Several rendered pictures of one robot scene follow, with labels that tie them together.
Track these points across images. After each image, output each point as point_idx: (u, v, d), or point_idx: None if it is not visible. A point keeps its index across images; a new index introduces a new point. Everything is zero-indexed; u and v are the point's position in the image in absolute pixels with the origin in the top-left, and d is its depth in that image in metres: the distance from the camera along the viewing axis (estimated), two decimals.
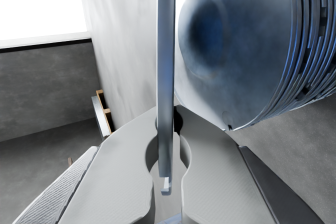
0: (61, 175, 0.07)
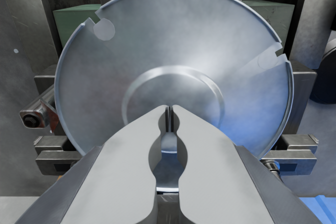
0: (64, 174, 0.07)
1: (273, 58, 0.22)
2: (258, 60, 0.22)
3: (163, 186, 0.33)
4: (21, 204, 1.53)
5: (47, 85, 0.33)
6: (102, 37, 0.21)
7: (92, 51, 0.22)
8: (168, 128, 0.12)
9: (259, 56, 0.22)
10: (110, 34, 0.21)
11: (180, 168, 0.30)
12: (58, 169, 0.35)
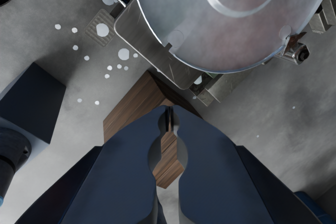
0: (64, 174, 0.07)
1: (172, 40, 0.26)
2: (182, 36, 0.26)
3: None
4: None
5: None
6: (287, 26, 0.31)
7: (296, 14, 0.30)
8: (168, 128, 0.12)
9: (183, 39, 0.27)
10: (282, 30, 0.31)
11: None
12: None
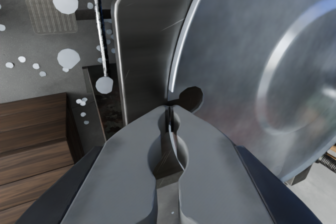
0: (64, 174, 0.07)
1: None
2: (280, 166, 0.24)
3: None
4: None
5: None
6: None
7: None
8: (168, 128, 0.12)
9: (281, 167, 0.25)
10: None
11: (248, 29, 0.13)
12: (306, 168, 0.35)
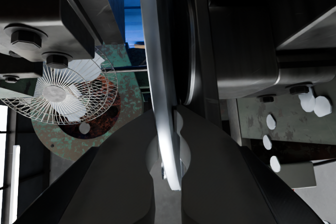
0: (61, 175, 0.07)
1: None
2: None
3: (164, 58, 0.10)
4: None
5: None
6: None
7: None
8: None
9: None
10: None
11: None
12: None
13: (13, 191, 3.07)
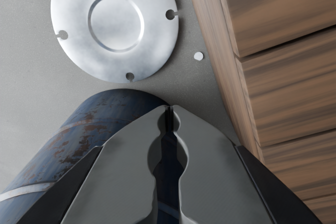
0: (64, 174, 0.07)
1: None
2: None
3: (163, 63, 0.50)
4: None
5: None
6: None
7: None
8: (168, 128, 0.12)
9: None
10: None
11: (143, 57, 0.50)
12: None
13: None
